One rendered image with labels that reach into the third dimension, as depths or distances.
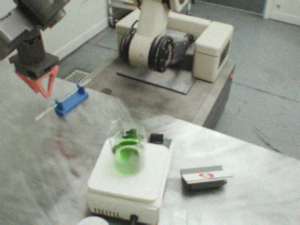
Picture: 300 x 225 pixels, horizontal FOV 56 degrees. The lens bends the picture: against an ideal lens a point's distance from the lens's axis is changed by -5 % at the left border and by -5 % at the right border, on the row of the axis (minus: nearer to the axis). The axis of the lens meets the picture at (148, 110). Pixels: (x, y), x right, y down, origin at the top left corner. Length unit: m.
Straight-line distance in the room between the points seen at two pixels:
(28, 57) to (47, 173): 0.24
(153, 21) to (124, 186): 0.92
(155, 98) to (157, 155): 0.89
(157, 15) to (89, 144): 0.76
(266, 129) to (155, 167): 1.45
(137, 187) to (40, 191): 0.22
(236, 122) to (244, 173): 1.26
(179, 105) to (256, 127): 0.68
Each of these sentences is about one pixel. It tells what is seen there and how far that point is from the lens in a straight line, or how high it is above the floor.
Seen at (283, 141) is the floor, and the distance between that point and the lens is 1.88.
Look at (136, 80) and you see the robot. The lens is 1.53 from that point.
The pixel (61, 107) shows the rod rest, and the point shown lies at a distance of 0.77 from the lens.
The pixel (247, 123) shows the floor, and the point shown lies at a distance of 1.91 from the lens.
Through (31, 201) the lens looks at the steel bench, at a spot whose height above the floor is 0.75.
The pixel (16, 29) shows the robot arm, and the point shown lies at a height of 1.03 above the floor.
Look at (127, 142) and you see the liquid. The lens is 0.52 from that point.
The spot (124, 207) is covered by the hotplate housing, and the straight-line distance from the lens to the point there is 0.52.
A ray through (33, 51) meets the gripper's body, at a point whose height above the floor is 0.96.
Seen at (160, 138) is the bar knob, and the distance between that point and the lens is 0.61.
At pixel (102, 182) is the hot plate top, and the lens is 0.51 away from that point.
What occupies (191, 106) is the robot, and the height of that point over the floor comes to 0.36.
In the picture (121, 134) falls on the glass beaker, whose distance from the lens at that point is 0.51.
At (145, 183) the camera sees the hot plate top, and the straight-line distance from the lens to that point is 0.50.
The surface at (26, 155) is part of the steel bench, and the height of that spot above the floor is 0.75.
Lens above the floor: 1.25
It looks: 41 degrees down
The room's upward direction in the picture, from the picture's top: straight up
